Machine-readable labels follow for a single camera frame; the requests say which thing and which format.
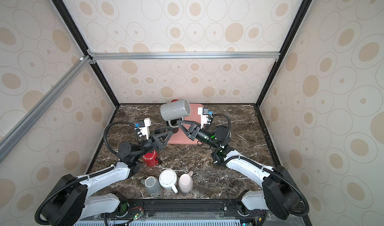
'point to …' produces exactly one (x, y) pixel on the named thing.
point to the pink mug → (186, 182)
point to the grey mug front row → (152, 185)
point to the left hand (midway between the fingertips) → (174, 134)
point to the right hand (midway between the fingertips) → (178, 125)
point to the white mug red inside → (174, 100)
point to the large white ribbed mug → (167, 179)
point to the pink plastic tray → (182, 137)
